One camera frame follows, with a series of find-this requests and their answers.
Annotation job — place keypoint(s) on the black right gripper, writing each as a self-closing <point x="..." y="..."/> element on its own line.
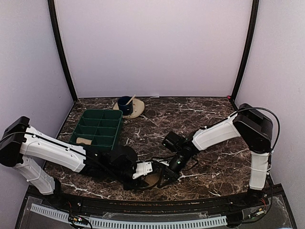
<point x="169" y="173"/>

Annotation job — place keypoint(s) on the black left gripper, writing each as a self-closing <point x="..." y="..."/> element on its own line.
<point x="137" y="184"/>

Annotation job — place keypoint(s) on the tan brown sock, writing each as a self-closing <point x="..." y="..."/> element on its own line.
<point x="152" y="180"/>

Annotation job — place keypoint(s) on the green plastic divided tray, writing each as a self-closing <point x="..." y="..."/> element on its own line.
<point x="101" y="127"/>

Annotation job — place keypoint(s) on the striped cream red sock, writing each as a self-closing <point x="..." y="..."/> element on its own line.
<point x="84" y="141"/>

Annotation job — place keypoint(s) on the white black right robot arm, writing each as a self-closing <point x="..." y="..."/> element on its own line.
<point x="248" y="123"/>

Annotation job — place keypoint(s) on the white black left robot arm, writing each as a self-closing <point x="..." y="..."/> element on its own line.
<point x="21" y="143"/>

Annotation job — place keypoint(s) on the blue enamel mug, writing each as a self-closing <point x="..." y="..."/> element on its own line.
<point x="126" y="109"/>

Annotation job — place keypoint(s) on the cream ceramic saucer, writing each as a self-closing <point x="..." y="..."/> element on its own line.
<point x="138" y="109"/>

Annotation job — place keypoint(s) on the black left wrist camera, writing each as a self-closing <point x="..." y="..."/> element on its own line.
<point x="142" y="169"/>

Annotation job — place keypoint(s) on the white slotted cable duct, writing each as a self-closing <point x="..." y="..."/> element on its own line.
<point x="128" y="221"/>

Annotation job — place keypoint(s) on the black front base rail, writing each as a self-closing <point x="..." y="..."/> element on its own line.
<point x="90" y="203"/>

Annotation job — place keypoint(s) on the black left corner post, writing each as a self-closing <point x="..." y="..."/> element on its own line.
<point x="60" y="49"/>

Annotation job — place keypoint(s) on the black corner post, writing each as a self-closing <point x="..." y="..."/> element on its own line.
<point x="60" y="49"/>
<point x="246" y="51"/>

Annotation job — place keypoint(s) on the black right corner post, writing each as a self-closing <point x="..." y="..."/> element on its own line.
<point x="246" y="51"/>

